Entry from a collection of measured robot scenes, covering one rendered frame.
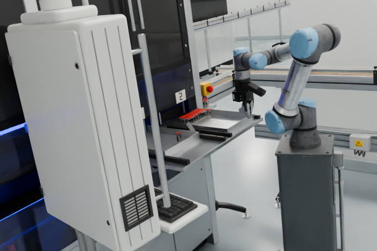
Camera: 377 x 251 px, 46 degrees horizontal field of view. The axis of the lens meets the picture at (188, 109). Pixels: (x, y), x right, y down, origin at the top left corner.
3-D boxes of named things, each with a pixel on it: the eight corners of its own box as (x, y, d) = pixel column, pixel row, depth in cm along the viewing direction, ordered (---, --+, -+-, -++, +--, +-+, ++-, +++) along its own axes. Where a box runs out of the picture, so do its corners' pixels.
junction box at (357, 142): (349, 149, 286) (349, 136, 283) (352, 146, 290) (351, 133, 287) (368, 151, 279) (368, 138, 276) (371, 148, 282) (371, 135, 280)
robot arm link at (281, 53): (349, 15, 182) (274, 44, 225) (331, 20, 177) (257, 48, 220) (357, 43, 182) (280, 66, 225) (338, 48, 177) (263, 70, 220)
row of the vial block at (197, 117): (185, 126, 236) (184, 118, 234) (205, 116, 249) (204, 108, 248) (189, 126, 234) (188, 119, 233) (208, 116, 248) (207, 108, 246)
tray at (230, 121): (174, 128, 236) (173, 122, 235) (202, 114, 255) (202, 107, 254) (228, 135, 215) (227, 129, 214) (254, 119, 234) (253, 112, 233)
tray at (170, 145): (113, 149, 217) (111, 142, 216) (148, 131, 237) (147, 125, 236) (165, 158, 197) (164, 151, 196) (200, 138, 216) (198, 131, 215)
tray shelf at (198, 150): (106, 156, 214) (105, 152, 213) (192, 112, 266) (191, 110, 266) (184, 172, 185) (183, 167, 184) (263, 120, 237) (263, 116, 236)
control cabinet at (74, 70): (45, 217, 175) (-4, 16, 153) (86, 197, 187) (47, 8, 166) (121, 263, 139) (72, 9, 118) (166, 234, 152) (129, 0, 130)
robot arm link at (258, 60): (272, 50, 211) (257, 49, 220) (254, 55, 205) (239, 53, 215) (274, 66, 213) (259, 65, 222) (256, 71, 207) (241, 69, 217)
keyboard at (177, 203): (106, 195, 185) (105, 190, 185) (132, 182, 195) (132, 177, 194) (171, 223, 157) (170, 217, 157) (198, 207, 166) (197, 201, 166)
